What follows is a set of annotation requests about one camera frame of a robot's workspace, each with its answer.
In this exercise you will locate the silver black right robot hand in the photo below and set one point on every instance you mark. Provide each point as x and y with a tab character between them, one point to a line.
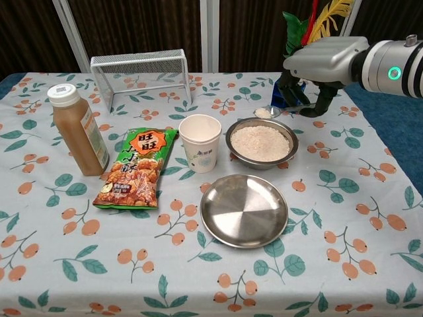
327	59

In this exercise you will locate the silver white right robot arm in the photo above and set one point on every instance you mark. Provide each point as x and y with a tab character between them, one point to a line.
391	67

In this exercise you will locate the metal bowl of rice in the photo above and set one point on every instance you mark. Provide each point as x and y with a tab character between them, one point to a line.
261	143

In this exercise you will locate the white paper cup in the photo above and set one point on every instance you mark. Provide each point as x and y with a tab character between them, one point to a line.
200	148

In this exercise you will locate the colourful feather shuttlecock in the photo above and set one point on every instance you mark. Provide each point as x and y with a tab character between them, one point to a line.
295	31

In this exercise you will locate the blue cube holder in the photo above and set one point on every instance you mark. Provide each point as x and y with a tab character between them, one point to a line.
277	98

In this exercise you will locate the round metal plate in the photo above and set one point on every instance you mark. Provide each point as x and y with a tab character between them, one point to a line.
244	214

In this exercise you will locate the green snack bag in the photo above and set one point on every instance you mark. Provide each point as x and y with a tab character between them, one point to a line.
135	175

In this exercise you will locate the floral printed tablecloth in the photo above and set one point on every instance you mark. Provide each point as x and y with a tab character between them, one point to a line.
211	264

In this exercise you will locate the brown juice bottle white cap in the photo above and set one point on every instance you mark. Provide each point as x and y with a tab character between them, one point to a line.
80	132

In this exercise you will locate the white partition frame post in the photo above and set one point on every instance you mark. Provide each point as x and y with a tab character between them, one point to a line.
209	33
69	33
352	16

